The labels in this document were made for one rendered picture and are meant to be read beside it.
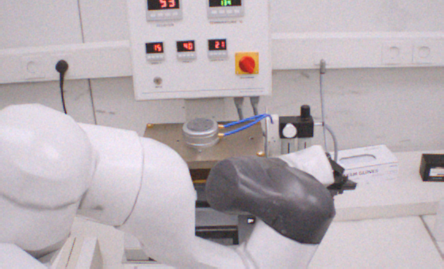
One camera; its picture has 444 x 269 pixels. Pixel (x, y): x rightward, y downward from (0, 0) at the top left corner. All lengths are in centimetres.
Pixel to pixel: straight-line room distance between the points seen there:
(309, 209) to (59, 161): 37
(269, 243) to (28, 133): 39
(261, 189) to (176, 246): 15
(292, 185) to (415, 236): 81
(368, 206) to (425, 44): 52
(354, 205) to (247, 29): 60
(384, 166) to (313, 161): 76
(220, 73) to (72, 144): 81
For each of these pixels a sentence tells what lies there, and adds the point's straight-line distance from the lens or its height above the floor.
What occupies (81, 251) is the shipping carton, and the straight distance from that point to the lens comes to 128.
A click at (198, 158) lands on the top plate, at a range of 104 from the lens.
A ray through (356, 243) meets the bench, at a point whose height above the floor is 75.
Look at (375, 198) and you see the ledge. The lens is 149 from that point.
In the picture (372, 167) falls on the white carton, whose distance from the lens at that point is 150.
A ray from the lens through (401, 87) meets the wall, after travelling 166.
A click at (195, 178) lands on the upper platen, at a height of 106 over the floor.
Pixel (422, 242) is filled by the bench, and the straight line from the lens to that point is 143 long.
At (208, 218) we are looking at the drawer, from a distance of 107.
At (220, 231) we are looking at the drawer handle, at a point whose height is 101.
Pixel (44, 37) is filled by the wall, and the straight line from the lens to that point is 161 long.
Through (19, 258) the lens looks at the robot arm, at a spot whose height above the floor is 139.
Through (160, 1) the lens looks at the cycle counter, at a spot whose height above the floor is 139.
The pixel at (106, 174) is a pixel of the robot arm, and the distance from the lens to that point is 51.
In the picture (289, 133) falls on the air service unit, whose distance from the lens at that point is 123.
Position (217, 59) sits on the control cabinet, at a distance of 117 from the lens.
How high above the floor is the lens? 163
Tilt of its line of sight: 26 degrees down
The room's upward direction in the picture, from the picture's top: 3 degrees counter-clockwise
